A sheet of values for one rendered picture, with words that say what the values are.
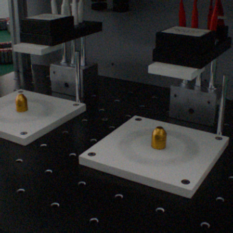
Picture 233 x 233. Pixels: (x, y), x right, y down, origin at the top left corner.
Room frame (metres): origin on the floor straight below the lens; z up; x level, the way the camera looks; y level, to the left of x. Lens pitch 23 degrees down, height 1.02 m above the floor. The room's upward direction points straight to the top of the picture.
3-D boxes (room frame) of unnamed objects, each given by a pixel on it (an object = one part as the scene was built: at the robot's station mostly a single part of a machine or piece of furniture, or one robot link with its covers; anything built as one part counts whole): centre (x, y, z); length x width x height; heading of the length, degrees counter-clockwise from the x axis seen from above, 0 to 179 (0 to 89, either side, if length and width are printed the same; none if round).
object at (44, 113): (0.58, 0.15, 0.78); 0.15 x 0.15 x 0.01; 59
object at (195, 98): (0.58, -0.13, 0.80); 0.08 x 0.05 x 0.06; 59
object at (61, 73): (0.70, 0.08, 0.80); 0.08 x 0.05 x 0.06; 59
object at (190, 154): (0.45, -0.06, 0.78); 0.15 x 0.15 x 0.01; 59
